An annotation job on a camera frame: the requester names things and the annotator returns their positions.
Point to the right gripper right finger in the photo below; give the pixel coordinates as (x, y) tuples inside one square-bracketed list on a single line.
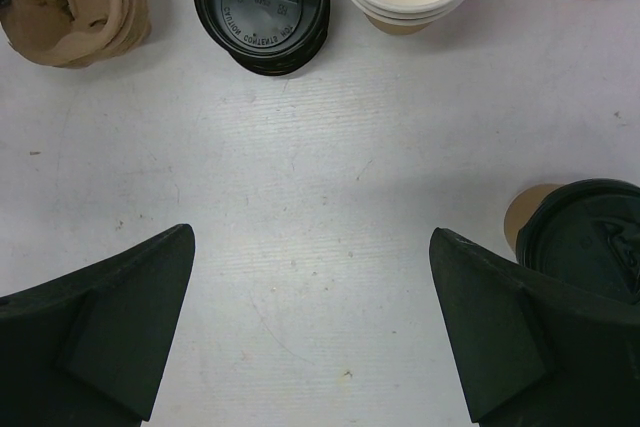
[(529, 349)]

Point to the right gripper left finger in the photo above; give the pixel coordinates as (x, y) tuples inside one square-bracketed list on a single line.
[(90, 348)]

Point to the brown paper coffee cup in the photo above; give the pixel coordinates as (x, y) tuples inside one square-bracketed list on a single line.
[(522, 208)]

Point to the brown cardboard cup carrier stack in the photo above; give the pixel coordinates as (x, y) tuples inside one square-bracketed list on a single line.
[(74, 33)]

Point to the black coffee lid stack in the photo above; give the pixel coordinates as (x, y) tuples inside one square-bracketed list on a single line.
[(267, 37)]

